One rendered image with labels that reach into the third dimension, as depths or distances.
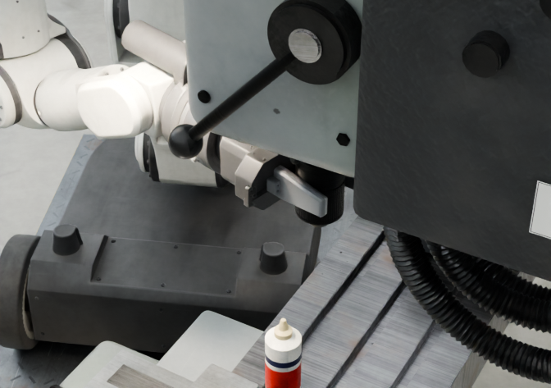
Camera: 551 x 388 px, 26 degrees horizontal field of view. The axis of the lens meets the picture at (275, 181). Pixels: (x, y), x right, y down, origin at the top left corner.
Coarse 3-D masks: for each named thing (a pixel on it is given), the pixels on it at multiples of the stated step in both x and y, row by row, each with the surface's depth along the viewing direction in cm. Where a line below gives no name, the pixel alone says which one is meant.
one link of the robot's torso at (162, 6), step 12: (120, 0) 179; (132, 0) 178; (144, 0) 177; (156, 0) 177; (168, 0) 177; (180, 0) 177; (120, 12) 179; (132, 12) 179; (144, 12) 178; (156, 12) 178; (168, 12) 178; (180, 12) 178; (120, 24) 180; (156, 24) 179; (168, 24) 179; (180, 24) 178; (120, 36) 185; (180, 36) 180
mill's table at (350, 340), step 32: (352, 224) 159; (352, 256) 154; (384, 256) 154; (320, 288) 149; (352, 288) 151; (384, 288) 149; (288, 320) 144; (320, 320) 146; (352, 320) 144; (384, 320) 146; (416, 320) 144; (256, 352) 140; (320, 352) 140; (352, 352) 140; (384, 352) 140; (416, 352) 141; (448, 352) 140; (320, 384) 136; (352, 384) 136; (384, 384) 136; (416, 384) 136; (448, 384) 136
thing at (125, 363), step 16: (128, 352) 130; (112, 368) 128; (128, 368) 128; (144, 368) 128; (160, 368) 128; (96, 384) 126; (112, 384) 126; (128, 384) 126; (144, 384) 126; (160, 384) 126; (176, 384) 126
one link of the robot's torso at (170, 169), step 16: (112, 0) 180; (112, 16) 181; (112, 32) 183; (112, 48) 185; (128, 64) 187; (144, 144) 209; (160, 144) 202; (144, 160) 210; (160, 160) 206; (176, 160) 206; (160, 176) 210; (176, 176) 209; (192, 176) 209; (208, 176) 208
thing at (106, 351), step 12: (96, 348) 169; (108, 348) 169; (120, 348) 169; (84, 360) 167; (96, 360) 167; (108, 360) 167; (156, 360) 167; (72, 372) 165; (84, 372) 165; (96, 372) 165; (72, 384) 163; (84, 384) 163
